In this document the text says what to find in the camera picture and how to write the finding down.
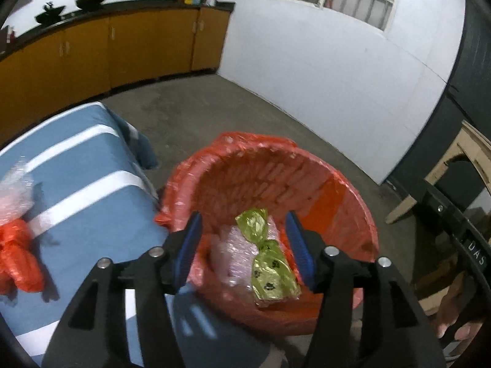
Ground wooden chair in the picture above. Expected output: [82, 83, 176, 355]
[385, 121, 490, 224]

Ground clear bubble wrap bag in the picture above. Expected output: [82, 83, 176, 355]
[211, 222, 256, 291]

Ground red lined trash basket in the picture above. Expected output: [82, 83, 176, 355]
[155, 132, 379, 335]

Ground black wok left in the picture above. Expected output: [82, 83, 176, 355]
[35, 2, 66, 25]

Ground magenta plastic bag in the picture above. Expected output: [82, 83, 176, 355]
[0, 159, 34, 225]

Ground person's hand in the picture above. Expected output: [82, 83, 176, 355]
[434, 273, 482, 341]

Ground yellow-green printed bag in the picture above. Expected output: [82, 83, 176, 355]
[235, 208, 301, 305]

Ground lower wooden cabinets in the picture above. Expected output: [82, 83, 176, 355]
[1, 2, 235, 143]

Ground small red plastic bag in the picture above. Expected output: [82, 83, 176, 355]
[1, 218, 45, 295]

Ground blue striped tablecloth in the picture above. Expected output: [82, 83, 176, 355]
[1, 102, 283, 367]

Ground red bottle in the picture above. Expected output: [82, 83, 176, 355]
[8, 27, 16, 45]

